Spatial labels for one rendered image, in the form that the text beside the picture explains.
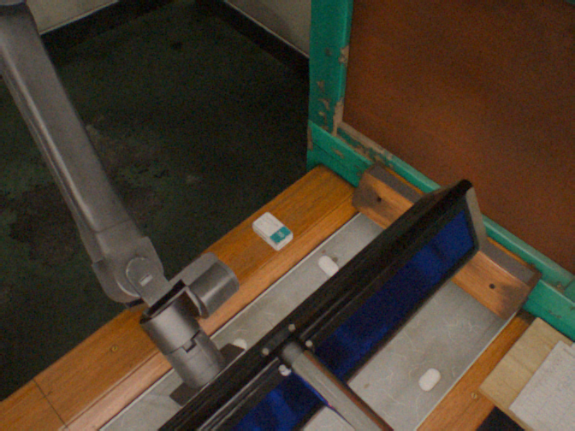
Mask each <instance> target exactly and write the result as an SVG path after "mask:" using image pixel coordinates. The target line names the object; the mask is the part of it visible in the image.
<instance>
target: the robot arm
mask: <svg viewBox="0 0 575 431"><path fill-rule="evenodd" d="M0 74H1V75H2V76H3V79H4V81H5V83H6V85H7V87H8V88H9V91H10V93H11V95H12V97H13V99H14V100H15V103H16V105H17V107H18V109H19V111H20V112H21V115H22V117H23V119H24V121H25V123H26V124H27V126H28V128H29V130H30V132H31V134H32V136H33V138H34V140H35V143H36V144H37V146H38V148H39V150H40V152H41V154H42V156H43V158H44V160H45V162H46V164H47V166H48V168H49V170H50V172H51V174H52V176H53V178H54V179H55V181H56V183H57V185H58V187H59V189H60V191H61V193H62V195H63V197H64V199H65V201H66V203H67V205H68V207H69V209H70V211H71V213H72V215H73V217H74V219H75V222H76V224H77V226H78V228H79V230H80V236H81V239H82V241H83V243H84V246H85V248H86V250H87V252H88V254H89V255H90V257H91V259H92V261H93V264H92V268H93V270H94V272H95V274H96V276H97V277H98V280H99V282H100V284H101V286H102V288H103V289H104V291H105V293H106V294H107V295H108V296H109V297H110V298H111V299H113V300H115V301H117V302H120V303H124V304H125V306H126V307H127V308H128V310H129V311H130V312H135V311H137V310H143V309H144V310H143V311H142V314H143V315H142V316H140V317H141V319H140V320H139V325H140V326H141V327H142V328H143V329H144V330H145V332H146V333H147V335H148V336H149V337H150V339H151V340H152V341H153V343H154V344H155V345H156V347H157V348H158V350H159V351H160V352H161V353H162V354H163V355H164V357H165V358H166V359H167V361H168V362H169V363H170V365H171V366H172V367H173V369H174V370H175V371H176V373H177V374H178V375H179V376H180V378H181V379H182V380H183V382H182V383H181V384H180V385H179V386H178V387H177V388H176V389H175V390H174V391H173V392H172V393H171V394H170V395H169V397H170V398H171V400H172V401H173V402H174V403H175V404H176V405H177V406H180V407H181V408H182V407H183V406H185V405H186V404H187V403H188V402H189V401H190V400H192V399H193V398H194V397H195V396H196V395H197V394H198V393H200V392H201V391H202V390H203V389H204V388H205V387H207V386H208V385H209V384H210V383H211V382H212V381H213V380H215V379H216V378H217V377H218V376H219V375H220V374H221V373H222V372H223V371H224V370H225V369H226V368H228V367H229V366H230V365H231V364H232V363H233V362H235V361H236V360H237V359H238V358H239V357H240V356H241V355H243V354H244V353H245V352H246V349H245V348H242V347H239V346H237V345H233V344H230V343H227V344H226V345H225V346H224V347H222V348H221V349H220V350H218V349H217V347H216V346H215V344H214V343H213V342H212V340H211V339H210V337H209V336H208V334H207V333H206V332H205V331H204V330H203V328H202V327H201V326H200V325H199V323H198V321H197V320H196V319H195V317H194V316H196V317H200V318H202V319H205V320H206V319H208V318H209V317H210V316H212V315H213V314H214V313H215V312H216V311H217V310H218V309H219V308H220V307H221V306H222V305H223V304H225V303H226V302H227V301H228V300H229V299H230V298H231V297H232V296H233V295H234V294H235V293H236V292H238V291H239V289H240V284H239V281H238V279H237V277H236V276H235V274H234V272H233V271H232V270H231V268H230V267H229V266H228V265H227V264H225V263H224V262H222V261H221V260H219V259H218V258H217V256H216V255H215V254H214V253H212V252H207V253H205V254H202V255H201V256H199V257H196V258H193V260H192V261H191V262H189V263H188V264H186V265H185V266H183V267H182V268H180V269H179V270H176V271H175V272H174V273H173V274H171V275H170V276H169V277H167V278H165V277H164V276H163V265H162V263H161V261H160V259H159V257H158V255H157V253H156V251H155V249H154V247H153V245H152V243H151V241H150V239H149V237H148V236H145V235H144V234H143V232H142V230H141V228H140V226H139V224H138V222H137V220H136V218H135V217H134V215H133V213H132V212H131V211H130V210H129V209H128V208H127V206H126V205H125V203H124V201H123V199H122V197H121V195H120V193H119V192H118V191H117V189H116V186H115V184H114V182H113V180H112V179H111V177H110V174H109V172H108V170H107V168H106V167H105V165H104V162H103V160H102V158H101V156H100V155H99V153H98V150H97V148H96V146H95V144H94V143H93V141H92V138H91V136H90V134H89V132H88V131H87V129H86V127H85V125H84V123H83V121H82V120H81V118H80V115H79V113H78V111H77V109H76V108H75V106H74V103H73V101H72V99H71V97H70V96H69V94H68V91H67V89H66V87H65V85H64V84H63V82H62V79H61V77H60V75H59V73H58V72H57V70H56V67H55V65H54V63H53V61H52V60H51V58H50V55H49V53H48V51H47V49H46V48H45V46H44V43H43V41H42V38H41V37H40V35H39V30H38V27H37V23H36V21H35V19H34V17H33V13H32V11H31V10H30V8H29V6H28V5H27V0H0Z"/></svg>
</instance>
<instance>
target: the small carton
mask: <svg viewBox="0 0 575 431"><path fill-rule="evenodd" d="M252 227H253V231H255V232H256V233H257V234H258V235H259V236H260V237H262V238H263V239H264V240H265V241H266V242H267V243H269V244H270V245H271V246H272V247H273V248H275V249H276V250H277V251H279V250H280V249H281V248H282V247H283V246H284V245H285V244H287V243H288V242H289V241H290V240H292V239H293V232H291V231H290V230H289V229H288V228H287V227H285V226H284V225H283V224H282V223H280V222H279V221H278V220H277V219H276V218H275V217H274V216H273V215H271V214H270V213H269V212H266V213H265V214H264V215H262V216H261V217H260V218H258V219H257V220H256V221H255V222H254V223H253V224H252Z"/></svg>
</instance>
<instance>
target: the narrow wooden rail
mask: <svg viewBox="0 0 575 431"><path fill-rule="evenodd" d="M535 319H536V318H535V317H534V316H533V315H531V314H530V313H529V312H527V311H526V310H524V309H520V310H519V311H518V312H517V313H516V315H515V316H514V317H513V318H512V319H511V321H510V322H509V323H508V324H507V325H506V326H505V327H504V328H503V329H502V330H501V332H500V333H499V334H498V335H497V336H496V337H495V339H494V340H493V341H492V342H491V343H490V344H489V346H488V347H487V348H486V349H485V350H484V352H483V353H482V354H481V355H480V356H479V358H478V359H477V360H476V361H475V362H474V364H473V365H472V366H471V367H470V368H469V369H468V370H467V371H466V372H465V373H464V374H463V376H462V377H461V378H460V379H459V380H458V382H457V383H456V384H455V385H454V386H453V388H452V389H451V390H450V391H449V392H448V394H447V395H446V396H445V397H444V398H443V399H442V401H441V402H440V403H439V404H438V405H437V406H436V408H435V409H434V410H433V411H431V413H430V414H429V415H428V416H427V417H426V419H425V420H424V421H423V422H422V423H421V425H420V426H419V427H418V428H417V429H416V430H415V431H475V430H476V429H477V428H478V426H479V425H480V424H481V423H482V421H483V420H484V419H485V417H486V416H487V415H488V414H489V413H490V412H491V410H492V409H493V408H494V407H495V404H493V403H492V402H491V401H490V400H489V399H487V398H486V397H485V396H484V395H483V394H481V393H480V392H479V391H478V390H477V389H478V387H479V386H480V385H481V384H482V383H483V381H484V380H485V379H486V378H487V376H488V375H489V374H490V373H491V371H492V370H493V369H494V368H495V366H496V365H497V364H498V363H499V362H500V360H502V358H504V356H505V355H506V354H507V353H508V351H509V350H510V349H511V348H512V347H513V345H514V344H515V343H516V342H517V340H518V339H519V338H520V337H521V335H522V334H523V333H524V332H525V330H526V329H527V328H528V327H529V326H530V325H531V324H532V323H533V322H534V320H535Z"/></svg>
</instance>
